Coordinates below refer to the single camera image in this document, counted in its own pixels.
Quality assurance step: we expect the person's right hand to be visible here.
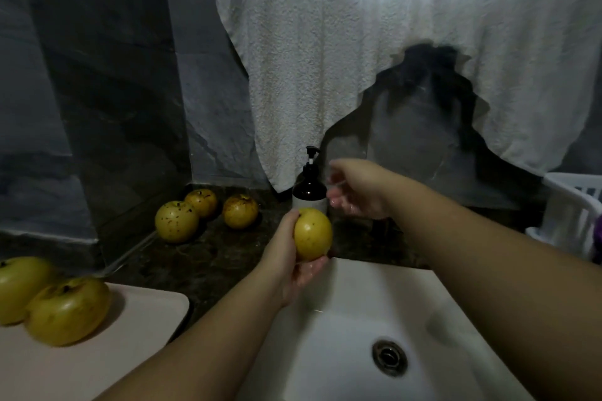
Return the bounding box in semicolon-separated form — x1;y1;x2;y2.
325;157;408;221

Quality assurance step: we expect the person's left hand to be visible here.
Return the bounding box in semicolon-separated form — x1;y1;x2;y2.
254;209;330;308

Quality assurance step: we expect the spotted yellow apple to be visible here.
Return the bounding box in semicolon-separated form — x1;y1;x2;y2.
23;276;113;348
293;208;335;263
0;256;56;326

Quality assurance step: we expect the dark soap pump bottle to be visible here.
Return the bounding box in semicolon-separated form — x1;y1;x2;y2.
292;145;330;217

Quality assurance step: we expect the group of yellow apples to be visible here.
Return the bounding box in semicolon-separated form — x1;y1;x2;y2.
154;187;261;245

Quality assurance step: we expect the beige plastic tray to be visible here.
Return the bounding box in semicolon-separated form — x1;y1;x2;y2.
0;281;191;401

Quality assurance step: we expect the person's right forearm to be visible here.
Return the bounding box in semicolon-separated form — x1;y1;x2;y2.
390;175;602;401

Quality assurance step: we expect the person's left forearm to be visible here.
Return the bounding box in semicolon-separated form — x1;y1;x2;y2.
94;269;288;401

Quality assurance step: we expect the white sink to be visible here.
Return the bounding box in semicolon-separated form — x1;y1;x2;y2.
230;257;537;401

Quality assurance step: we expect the metal sink drain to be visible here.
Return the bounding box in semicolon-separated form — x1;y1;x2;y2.
371;338;410;378

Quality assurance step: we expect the white hanging towel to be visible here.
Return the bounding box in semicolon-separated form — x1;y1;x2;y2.
211;0;602;193

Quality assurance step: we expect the white plastic basket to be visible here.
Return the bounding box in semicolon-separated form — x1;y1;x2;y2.
525;171;602;264

